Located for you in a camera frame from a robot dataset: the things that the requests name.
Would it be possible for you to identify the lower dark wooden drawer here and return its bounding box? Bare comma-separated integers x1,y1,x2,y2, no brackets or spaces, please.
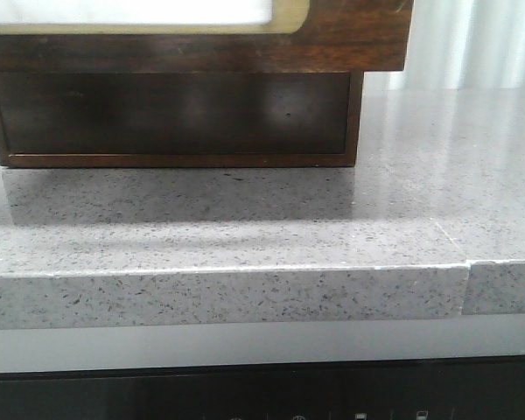
0,73,349,155

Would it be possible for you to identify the white pleated curtain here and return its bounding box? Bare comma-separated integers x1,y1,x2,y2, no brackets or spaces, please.
364,1,525,94

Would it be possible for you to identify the dark wooden drawer cabinet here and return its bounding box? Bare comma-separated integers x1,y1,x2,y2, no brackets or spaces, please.
0,1,413,168

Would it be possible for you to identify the black appliance control panel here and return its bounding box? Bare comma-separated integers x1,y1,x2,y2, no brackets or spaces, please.
0,356,525,419

